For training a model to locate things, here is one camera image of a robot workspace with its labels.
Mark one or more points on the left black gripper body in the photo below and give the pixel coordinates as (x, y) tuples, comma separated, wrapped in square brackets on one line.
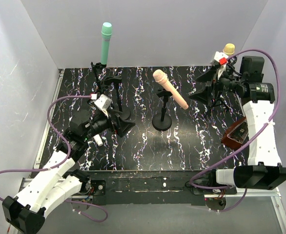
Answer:
[(117, 123)]

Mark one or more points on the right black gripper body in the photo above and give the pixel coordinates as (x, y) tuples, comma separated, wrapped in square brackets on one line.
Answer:
[(214, 85)]

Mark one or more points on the white microphone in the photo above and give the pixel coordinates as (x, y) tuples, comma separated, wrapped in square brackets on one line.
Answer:
[(97, 138)]

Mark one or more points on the black tripod shock-mount stand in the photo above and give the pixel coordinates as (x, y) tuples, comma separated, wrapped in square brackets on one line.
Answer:
[(221, 100)]

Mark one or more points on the yellow microphone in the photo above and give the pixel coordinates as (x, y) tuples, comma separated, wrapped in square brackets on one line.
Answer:
[(229, 49)]

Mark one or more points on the black round-base mic stand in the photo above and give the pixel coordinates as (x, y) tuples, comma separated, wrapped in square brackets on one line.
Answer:
[(162, 121)]

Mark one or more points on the pink microphone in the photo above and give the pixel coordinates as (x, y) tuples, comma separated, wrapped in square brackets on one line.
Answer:
[(161, 78)]

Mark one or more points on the small black tripod stand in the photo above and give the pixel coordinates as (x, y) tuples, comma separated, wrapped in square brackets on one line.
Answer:
[(101, 87)]

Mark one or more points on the green microphone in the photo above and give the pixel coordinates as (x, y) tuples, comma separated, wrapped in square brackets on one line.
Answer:
[(106, 36)]

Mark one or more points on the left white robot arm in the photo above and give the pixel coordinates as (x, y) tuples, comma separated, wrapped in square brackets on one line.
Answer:
[(29, 208)]

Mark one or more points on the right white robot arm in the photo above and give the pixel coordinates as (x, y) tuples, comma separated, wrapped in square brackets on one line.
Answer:
[(255, 163)]

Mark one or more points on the brown box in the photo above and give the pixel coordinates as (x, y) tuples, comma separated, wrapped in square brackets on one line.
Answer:
[(236, 134)]

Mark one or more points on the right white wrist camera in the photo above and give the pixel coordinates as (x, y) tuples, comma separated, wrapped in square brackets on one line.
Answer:
[(220, 60)]

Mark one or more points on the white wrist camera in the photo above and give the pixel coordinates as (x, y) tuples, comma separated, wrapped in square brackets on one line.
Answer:
[(220, 60), (103, 103)]

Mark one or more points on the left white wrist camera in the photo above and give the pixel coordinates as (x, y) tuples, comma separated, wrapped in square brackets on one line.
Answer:
[(103, 103)]

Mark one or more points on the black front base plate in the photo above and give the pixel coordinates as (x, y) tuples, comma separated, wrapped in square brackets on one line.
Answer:
[(146, 187)]

